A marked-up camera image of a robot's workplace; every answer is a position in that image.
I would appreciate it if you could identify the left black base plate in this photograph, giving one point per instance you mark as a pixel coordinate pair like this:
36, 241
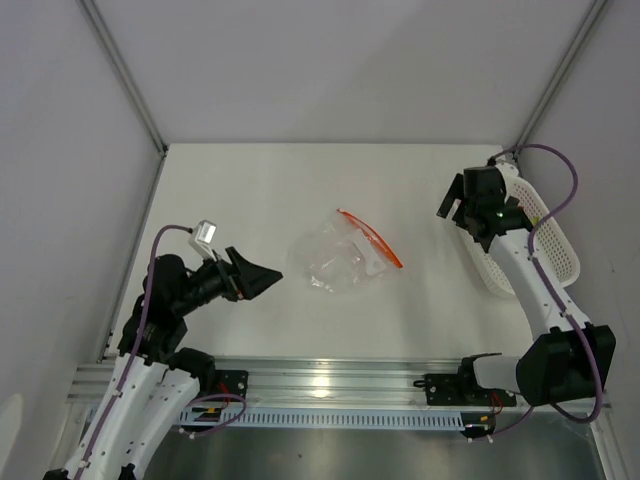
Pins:
233, 382

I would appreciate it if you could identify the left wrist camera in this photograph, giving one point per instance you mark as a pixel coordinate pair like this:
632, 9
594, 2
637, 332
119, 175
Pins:
201, 238

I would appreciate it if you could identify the aluminium mounting rail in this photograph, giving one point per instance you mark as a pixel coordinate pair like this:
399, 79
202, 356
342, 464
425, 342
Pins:
318, 383

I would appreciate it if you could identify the white slotted cable duct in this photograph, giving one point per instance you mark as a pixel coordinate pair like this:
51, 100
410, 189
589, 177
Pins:
307, 418

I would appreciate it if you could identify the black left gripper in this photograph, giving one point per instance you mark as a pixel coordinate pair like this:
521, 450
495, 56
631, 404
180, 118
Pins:
242, 279

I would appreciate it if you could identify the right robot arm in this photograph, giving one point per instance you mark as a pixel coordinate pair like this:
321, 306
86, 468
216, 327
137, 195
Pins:
570, 356

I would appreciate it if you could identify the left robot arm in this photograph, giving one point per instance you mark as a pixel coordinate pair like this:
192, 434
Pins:
155, 378

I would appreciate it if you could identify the white perforated plastic basket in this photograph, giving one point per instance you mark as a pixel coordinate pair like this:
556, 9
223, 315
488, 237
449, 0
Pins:
550, 239

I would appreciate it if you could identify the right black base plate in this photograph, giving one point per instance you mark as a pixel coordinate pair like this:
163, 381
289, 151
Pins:
456, 390

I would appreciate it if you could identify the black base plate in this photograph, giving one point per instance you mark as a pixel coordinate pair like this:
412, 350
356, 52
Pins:
456, 390
233, 382

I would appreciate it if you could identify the clear orange zip bag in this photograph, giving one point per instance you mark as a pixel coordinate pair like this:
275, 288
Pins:
342, 254

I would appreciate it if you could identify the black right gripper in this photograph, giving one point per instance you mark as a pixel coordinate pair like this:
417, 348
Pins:
454, 192

